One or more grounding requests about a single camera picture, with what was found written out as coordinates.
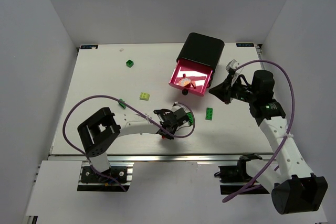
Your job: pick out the blue label sticker right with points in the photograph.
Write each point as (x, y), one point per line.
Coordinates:
(244, 44)

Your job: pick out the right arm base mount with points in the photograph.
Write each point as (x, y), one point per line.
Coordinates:
(234, 176)

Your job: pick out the long green lego brick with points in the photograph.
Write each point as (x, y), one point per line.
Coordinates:
(209, 114)
(191, 118)

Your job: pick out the small green lego piece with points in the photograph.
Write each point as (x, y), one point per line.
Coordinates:
(121, 103)

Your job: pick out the lime green lego brick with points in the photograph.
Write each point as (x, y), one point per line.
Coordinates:
(144, 96)

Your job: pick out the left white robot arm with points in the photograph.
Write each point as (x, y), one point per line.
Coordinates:
(100, 130)

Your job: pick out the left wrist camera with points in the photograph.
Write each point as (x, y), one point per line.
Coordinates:
(176, 115)

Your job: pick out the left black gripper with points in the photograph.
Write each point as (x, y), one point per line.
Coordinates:
(168, 123)

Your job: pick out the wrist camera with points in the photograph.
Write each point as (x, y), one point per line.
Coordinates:
(232, 65)
(176, 115)

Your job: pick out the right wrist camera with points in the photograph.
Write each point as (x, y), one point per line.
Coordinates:
(232, 65)

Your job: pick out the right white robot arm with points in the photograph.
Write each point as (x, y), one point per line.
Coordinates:
(294, 188)

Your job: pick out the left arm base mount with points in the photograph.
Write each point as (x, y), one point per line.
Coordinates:
(116, 179)

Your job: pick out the small dark green lego cube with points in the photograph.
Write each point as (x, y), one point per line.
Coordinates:
(129, 63)

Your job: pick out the blue label sticker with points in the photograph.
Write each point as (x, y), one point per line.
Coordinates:
(244, 44)
(86, 47)

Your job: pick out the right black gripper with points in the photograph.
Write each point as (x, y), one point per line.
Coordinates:
(227, 92)

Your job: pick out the black drawer housing box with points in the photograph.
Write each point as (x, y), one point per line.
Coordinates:
(202, 49)

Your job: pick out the blue label sticker left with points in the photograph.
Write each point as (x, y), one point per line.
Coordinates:
(86, 47)

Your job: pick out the pink drawer with black knob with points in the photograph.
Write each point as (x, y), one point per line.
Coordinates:
(191, 77)

